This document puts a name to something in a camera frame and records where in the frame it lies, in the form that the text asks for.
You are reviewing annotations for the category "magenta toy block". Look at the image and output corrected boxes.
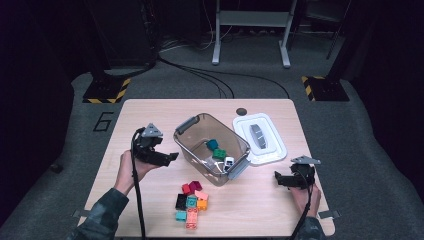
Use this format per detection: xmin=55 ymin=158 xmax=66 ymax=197
xmin=188 ymin=180 xmax=203 ymax=194

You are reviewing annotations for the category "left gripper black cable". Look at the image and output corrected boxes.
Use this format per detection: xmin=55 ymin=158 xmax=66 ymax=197
xmin=131 ymin=127 xmax=148 ymax=240

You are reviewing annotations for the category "person's right hand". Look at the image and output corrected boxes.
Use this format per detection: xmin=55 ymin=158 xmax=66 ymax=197
xmin=289 ymin=184 xmax=322 ymax=219

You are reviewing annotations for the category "black toy block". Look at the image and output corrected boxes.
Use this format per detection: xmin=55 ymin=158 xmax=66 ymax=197
xmin=175 ymin=193 xmax=188 ymax=211

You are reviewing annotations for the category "white toy car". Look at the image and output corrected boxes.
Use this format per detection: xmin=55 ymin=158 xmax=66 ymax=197
xmin=222 ymin=155 xmax=236 ymax=173

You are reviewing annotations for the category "white box lid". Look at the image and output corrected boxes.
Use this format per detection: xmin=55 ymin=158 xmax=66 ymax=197
xmin=232 ymin=112 xmax=288 ymax=167

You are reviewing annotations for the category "pink toy block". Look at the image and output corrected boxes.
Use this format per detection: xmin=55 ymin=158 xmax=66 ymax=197
xmin=194 ymin=189 xmax=210 ymax=202

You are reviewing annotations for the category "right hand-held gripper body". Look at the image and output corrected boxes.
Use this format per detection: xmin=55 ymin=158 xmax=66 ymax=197
xmin=288 ymin=155 xmax=322 ymax=190

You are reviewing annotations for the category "green toy block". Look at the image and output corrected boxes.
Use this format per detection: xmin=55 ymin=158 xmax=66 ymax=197
xmin=212 ymin=148 xmax=228 ymax=161

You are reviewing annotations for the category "long salmon toy block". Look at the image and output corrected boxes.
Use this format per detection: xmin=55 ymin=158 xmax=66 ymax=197
xmin=185 ymin=207 xmax=199 ymax=231

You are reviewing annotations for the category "dark cabinet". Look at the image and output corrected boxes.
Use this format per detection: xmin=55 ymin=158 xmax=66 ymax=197
xmin=85 ymin=0 xmax=158 ymax=68

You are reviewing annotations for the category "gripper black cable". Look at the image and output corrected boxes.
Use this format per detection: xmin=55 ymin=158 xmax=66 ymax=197
xmin=131 ymin=127 xmax=148 ymax=240
xmin=289 ymin=166 xmax=314 ymax=240

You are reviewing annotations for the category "person's left hand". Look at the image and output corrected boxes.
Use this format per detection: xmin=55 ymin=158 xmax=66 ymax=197
xmin=114 ymin=149 xmax=158 ymax=196

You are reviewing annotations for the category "black base with striped tape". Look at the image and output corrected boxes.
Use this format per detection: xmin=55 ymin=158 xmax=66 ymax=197
xmin=301 ymin=75 xmax=350 ymax=102
xmin=82 ymin=77 xmax=132 ymax=104

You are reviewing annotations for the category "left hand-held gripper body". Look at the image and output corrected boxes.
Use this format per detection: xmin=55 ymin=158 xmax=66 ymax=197
xmin=131 ymin=122 xmax=169 ymax=167

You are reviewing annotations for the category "black floor cable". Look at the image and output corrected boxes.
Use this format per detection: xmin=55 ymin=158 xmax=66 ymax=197
xmin=159 ymin=59 xmax=235 ymax=99
xmin=158 ymin=56 xmax=290 ymax=99

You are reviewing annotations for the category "white metal stand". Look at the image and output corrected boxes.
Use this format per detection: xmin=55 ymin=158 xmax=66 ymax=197
xmin=211 ymin=0 xmax=299 ymax=69

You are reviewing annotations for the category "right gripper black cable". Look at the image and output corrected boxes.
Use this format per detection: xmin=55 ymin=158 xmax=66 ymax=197
xmin=289 ymin=166 xmax=314 ymax=240

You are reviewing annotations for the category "translucent brown storage box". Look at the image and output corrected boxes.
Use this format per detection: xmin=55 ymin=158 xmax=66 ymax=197
xmin=172 ymin=112 xmax=252 ymax=188

